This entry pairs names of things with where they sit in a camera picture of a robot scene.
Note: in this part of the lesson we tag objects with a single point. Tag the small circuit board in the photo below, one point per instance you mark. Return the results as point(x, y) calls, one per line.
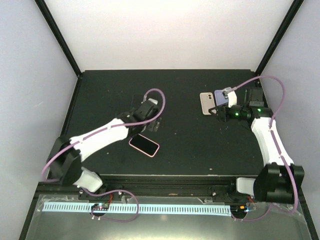
point(100, 207)
point(239, 208)

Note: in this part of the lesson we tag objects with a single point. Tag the left black frame post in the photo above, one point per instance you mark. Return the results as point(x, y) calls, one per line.
point(46, 13)

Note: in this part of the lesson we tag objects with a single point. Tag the lavender phone case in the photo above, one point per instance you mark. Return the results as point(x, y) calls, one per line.
point(220, 98)

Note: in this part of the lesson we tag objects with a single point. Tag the light blue slotted cable duct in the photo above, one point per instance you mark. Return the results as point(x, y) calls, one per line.
point(155, 209)

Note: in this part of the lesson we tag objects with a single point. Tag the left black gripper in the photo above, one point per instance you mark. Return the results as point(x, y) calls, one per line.
point(154, 124)

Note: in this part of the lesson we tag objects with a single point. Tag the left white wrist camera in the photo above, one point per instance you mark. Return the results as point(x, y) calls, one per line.
point(151, 100)

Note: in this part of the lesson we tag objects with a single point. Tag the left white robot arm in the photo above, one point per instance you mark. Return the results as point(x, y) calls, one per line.
point(67, 155)

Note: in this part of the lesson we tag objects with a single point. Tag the left small circuit board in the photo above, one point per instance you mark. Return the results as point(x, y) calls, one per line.
point(100, 207)

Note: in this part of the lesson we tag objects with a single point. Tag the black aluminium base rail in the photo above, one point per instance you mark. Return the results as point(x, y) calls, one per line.
point(219, 187)

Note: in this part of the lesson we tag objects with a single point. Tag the right small circuit board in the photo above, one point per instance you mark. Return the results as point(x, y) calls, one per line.
point(239, 208)

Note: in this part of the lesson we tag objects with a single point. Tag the black frame post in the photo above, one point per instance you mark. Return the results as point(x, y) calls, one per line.
point(283, 27)
point(46, 13)

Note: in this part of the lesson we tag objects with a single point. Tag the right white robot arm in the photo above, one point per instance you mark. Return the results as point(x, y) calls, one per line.
point(280, 179)

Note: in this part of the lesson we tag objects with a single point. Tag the right black frame post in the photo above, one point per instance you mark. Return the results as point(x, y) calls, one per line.
point(283, 27)

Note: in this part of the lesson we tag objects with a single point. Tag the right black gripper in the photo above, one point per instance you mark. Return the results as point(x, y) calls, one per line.
point(223, 111)

